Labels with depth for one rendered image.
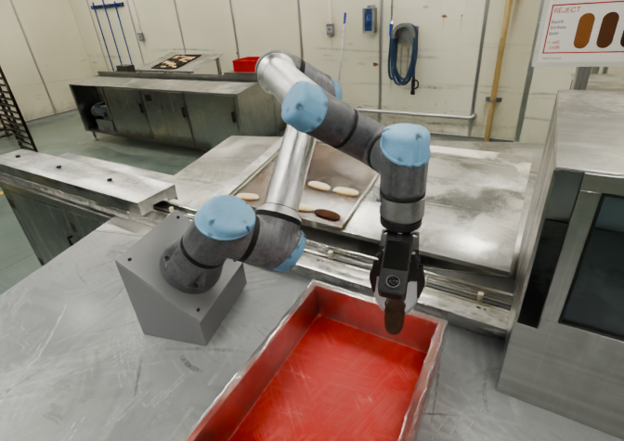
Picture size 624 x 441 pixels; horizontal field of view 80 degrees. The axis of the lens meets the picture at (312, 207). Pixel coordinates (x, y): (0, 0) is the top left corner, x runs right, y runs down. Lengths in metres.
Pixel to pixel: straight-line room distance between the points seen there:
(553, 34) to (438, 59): 3.10
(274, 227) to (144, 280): 0.31
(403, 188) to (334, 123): 0.15
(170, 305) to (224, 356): 0.17
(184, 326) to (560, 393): 0.78
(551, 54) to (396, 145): 1.12
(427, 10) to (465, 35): 0.49
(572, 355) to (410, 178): 0.41
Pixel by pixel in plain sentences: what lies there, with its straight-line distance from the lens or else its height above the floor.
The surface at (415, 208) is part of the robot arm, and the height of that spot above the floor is 1.22.
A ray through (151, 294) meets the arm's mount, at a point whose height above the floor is 0.96.
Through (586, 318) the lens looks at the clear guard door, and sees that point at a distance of 0.75.
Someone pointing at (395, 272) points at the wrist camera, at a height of 1.13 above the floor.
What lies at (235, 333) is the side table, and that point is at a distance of 0.99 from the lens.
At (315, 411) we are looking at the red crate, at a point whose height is 0.82.
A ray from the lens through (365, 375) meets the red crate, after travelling 0.87.
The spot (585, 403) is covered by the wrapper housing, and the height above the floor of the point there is 0.87.
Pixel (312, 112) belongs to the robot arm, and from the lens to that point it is 0.59.
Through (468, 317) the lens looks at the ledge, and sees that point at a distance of 0.97.
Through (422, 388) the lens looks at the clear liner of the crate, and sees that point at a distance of 0.74.
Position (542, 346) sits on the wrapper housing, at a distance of 0.80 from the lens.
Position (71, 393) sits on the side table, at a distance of 1.04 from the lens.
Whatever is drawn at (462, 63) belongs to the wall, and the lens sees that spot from 4.61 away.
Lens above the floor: 1.52
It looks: 28 degrees down
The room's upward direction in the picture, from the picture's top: 4 degrees counter-clockwise
